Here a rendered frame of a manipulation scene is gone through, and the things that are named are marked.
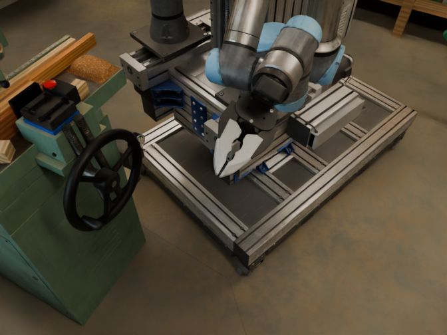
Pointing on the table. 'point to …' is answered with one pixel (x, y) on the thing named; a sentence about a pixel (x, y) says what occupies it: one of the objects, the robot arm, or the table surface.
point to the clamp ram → (24, 97)
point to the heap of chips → (92, 68)
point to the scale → (30, 60)
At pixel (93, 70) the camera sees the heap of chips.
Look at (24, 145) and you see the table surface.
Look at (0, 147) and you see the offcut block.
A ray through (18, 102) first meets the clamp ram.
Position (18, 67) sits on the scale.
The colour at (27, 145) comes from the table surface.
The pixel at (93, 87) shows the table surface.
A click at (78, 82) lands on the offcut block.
